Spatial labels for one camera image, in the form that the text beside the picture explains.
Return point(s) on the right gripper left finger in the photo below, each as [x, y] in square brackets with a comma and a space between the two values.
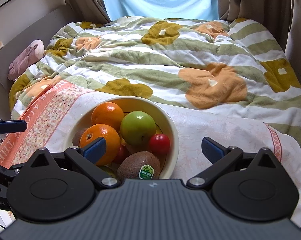
[85, 160]

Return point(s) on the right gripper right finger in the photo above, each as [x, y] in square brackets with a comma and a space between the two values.
[224, 160]

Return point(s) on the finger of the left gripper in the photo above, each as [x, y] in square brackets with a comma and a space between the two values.
[12, 126]
[7, 175]

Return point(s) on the plain brown kiwi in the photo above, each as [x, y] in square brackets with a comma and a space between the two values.
[77, 137]

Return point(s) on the large orange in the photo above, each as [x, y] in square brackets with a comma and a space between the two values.
[100, 144]
[108, 113]

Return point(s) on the kiwi with green sticker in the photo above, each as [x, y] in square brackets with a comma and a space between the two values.
[141, 165]

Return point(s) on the green apple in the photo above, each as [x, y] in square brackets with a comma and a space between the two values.
[137, 128]
[109, 171]

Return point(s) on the small red tomato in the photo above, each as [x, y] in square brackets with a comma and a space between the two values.
[159, 144]

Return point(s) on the pink floral table cloth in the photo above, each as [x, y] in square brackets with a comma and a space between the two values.
[54, 116]

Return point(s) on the cream duck print bowl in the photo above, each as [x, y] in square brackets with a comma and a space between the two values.
[164, 126]

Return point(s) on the pink plush toy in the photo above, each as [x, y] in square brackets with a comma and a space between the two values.
[31, 55]

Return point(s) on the floral striped duvet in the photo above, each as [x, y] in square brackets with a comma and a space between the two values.
[226, 68]

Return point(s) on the grey bed headboard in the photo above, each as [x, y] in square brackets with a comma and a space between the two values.
[43, 29]

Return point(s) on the right brown curtain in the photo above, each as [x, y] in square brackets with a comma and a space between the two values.
[275, 15]

